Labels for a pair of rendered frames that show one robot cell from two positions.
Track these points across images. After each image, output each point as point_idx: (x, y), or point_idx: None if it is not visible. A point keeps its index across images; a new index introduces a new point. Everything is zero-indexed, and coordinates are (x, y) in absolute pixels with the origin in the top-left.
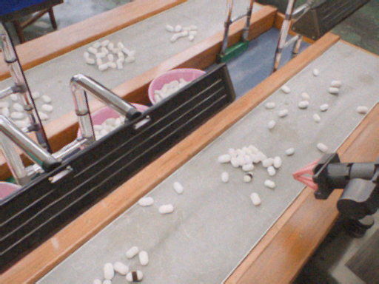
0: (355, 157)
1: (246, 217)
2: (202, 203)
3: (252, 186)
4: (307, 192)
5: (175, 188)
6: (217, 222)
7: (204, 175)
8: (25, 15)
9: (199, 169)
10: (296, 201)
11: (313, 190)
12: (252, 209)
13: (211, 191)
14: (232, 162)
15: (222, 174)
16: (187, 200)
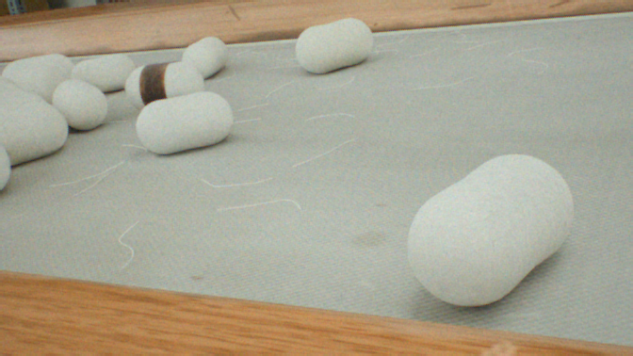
0: (44, 16)
1: (477, 54)
2: (527, 138)
3: (223, 92)
4: (236, 12)
5: (537, 228)
6: (620, 74)
7: (170, 213)
8: None
9: (83, 255)
10: (288, 24)
11: (226, 1)
12: (402, 59)
13: (359, 148)
14: (22, 133)
15: (169, 121)
16: (585, 190)
